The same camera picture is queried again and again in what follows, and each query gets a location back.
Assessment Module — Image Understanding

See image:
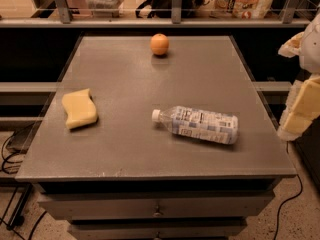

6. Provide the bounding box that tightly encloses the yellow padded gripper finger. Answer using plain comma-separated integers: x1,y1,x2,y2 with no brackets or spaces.
278,32,304,58
277,76,320,141

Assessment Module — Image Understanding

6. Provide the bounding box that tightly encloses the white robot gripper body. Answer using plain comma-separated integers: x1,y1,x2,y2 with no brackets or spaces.
299,14,320,74

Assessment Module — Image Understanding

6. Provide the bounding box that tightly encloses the blue label plastic water bottle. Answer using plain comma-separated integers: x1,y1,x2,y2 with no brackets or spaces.
152,106,239,145

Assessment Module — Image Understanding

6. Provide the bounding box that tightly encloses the grey metal railing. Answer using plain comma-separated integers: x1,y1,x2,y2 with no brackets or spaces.
0,0,320,28

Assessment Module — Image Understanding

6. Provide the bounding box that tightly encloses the upper drawer with knob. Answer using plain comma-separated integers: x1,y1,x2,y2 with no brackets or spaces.
38,191,274,220

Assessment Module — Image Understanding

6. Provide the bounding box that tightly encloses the drawer with knob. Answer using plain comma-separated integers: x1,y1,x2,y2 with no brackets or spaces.
68,219,247,240
38,191,274,220

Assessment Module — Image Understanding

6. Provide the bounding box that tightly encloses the orange fruit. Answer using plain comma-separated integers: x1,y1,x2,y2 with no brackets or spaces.
150,34,169,56

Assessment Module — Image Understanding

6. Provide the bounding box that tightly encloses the black bag on shelf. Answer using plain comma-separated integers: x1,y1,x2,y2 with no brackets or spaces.
135,0,209,18

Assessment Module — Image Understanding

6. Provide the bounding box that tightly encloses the grey drawer cabinet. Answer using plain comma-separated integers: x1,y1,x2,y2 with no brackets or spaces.
17,36,296,240

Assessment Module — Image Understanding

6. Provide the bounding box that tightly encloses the clear plastic container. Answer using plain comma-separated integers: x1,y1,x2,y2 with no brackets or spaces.
86,0,124,18

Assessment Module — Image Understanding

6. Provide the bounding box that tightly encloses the yellow sponge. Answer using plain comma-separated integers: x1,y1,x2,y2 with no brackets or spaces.
62,89,98,130

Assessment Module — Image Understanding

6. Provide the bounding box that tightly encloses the lower drawer with knob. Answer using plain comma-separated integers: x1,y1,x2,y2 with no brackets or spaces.
68,219,247,240

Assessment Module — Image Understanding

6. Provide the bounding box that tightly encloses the black cable right floor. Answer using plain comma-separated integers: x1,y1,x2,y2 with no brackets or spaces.
272,140,304,240

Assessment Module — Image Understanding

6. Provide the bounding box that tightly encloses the black cables left floor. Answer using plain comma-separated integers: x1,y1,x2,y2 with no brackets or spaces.
0,123,48,240

